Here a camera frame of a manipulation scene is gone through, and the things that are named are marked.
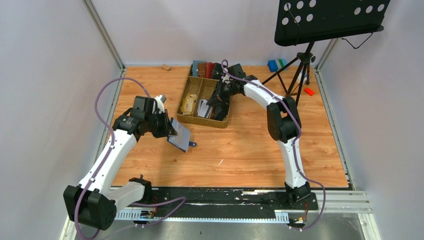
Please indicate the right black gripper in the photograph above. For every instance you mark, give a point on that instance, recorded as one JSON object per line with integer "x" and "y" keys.
{"x": 224, "y": 91}

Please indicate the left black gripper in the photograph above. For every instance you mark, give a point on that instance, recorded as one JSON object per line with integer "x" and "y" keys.
{"x": 166, "y": 125}

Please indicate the dark blue card holder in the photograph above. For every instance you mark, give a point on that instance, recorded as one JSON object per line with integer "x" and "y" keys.
{"x": 182, "y": 139}

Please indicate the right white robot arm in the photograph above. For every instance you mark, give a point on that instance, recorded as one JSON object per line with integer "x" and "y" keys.
{"x": 283, "y": 124}

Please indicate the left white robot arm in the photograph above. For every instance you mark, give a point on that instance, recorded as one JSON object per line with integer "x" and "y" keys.
{"x": 92, "y": 202}

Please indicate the black cards pile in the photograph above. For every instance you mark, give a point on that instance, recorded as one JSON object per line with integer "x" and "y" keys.
{"x": 220, "y": 112}

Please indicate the white cards pile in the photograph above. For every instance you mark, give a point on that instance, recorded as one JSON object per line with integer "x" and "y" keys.
{"x": 204, "y": 110}

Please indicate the black card holder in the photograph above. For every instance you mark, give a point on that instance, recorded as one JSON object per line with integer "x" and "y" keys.
{"x": 217, "y": 71}

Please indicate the gold cards pile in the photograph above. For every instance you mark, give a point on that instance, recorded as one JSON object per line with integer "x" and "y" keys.
{"x": 188, "y": 104}

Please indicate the red card holder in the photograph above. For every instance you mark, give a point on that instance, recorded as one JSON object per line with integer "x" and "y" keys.
{"x": 209, "y": 69}

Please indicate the brown card holder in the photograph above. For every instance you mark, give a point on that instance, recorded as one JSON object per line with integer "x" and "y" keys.
{"x": 201, "y": 69}

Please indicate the teal card holder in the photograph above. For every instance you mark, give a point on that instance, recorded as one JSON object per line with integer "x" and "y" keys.
{"x": 195, "y": 67}

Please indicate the woven wicker tray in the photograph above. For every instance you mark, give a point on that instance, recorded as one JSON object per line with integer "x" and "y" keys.
{"x": 202, "y": 89}

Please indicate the blue green block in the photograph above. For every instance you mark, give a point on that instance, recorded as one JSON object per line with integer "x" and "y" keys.
{"x": 276, "y": 65}

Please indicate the small wooden block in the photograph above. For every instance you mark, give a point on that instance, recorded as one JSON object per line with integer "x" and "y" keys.
{"x": 166, "y": 67}

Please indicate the red block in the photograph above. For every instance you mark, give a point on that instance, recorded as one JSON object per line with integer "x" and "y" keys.
{"x": 309, "y": 91}

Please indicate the black music stand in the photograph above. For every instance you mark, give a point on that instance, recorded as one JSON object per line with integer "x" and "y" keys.
{"x": 310, "y": 21}

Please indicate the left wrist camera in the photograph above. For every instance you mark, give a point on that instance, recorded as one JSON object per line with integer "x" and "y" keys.
{"x": 160, "y": 102}

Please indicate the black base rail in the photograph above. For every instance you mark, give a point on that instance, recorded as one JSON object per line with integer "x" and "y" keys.
{"x": 273, "y": 198}

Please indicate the white slotted cable duct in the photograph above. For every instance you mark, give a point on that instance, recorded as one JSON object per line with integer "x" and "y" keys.
{"x": 208, "y": 214}

